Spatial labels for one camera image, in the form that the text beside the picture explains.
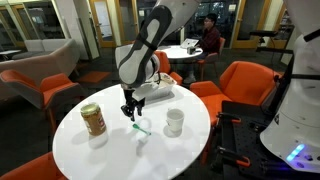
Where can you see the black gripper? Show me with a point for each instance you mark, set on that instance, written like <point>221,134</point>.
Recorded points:
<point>130,100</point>

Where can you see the green marker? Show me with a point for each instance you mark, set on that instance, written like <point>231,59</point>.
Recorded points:
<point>141,129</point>

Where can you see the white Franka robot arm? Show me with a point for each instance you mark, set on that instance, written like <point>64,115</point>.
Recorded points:
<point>143,50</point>

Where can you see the aluminium foil tray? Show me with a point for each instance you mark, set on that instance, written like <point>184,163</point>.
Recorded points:
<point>163,87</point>

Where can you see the white printed mug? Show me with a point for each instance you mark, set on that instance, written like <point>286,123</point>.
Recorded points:
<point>175,120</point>

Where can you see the white paper in tray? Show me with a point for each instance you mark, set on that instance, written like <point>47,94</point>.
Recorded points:
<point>165,81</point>

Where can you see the peanut butter jar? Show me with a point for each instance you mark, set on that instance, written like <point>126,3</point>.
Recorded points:
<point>94,120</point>

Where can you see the orange upholstered chair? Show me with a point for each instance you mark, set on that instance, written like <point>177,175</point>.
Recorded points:
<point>166,65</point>
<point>218,55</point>
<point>243,83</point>
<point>33,168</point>
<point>50,88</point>

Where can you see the white round meeting table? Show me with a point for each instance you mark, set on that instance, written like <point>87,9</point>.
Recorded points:
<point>178,53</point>

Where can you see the open laptop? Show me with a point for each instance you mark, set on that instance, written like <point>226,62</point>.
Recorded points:
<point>189,43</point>

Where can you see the wooden framed glass door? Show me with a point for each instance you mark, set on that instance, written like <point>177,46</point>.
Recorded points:
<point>102,23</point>
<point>126,23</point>
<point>250,20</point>

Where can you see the man in dark red shirt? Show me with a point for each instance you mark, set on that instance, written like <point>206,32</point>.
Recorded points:
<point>210,40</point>

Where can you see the black perforated robot table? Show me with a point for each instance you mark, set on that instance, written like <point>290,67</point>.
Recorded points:
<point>240,140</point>

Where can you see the taupe sofa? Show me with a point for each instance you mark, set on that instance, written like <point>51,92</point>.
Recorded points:
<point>40,65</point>

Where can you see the light grey sofa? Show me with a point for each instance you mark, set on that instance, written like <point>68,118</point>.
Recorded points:
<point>40,48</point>

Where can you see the bookshelf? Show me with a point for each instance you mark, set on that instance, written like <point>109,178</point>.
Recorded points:
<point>287,20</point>

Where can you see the black vertical stand post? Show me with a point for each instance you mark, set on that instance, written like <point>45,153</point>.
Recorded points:
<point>283,83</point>

